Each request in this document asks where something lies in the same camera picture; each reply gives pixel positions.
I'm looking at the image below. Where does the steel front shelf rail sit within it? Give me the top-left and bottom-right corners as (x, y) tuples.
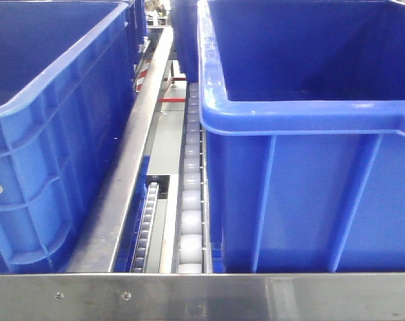
(0, 273), (405, 320)

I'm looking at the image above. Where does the large blue crate left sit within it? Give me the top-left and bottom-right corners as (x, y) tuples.
(0, 1), (134, 274)

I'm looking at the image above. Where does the large blue crate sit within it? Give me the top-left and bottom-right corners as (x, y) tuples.
(0, 1), (134, 274)
(197, 1), (405, 273)

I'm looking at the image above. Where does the steel divider rail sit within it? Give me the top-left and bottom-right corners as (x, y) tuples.
(67, 27), (173, 274)

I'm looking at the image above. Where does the white roller conveyor track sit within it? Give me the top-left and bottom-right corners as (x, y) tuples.
(177, 83), (213, 274)

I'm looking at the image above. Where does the large blue crate right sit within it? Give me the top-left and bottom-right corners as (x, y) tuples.
(197, 1), (405, 273)

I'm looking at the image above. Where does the lower grey roller track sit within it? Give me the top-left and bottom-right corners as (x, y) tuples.
(130, 182), (159, 273)

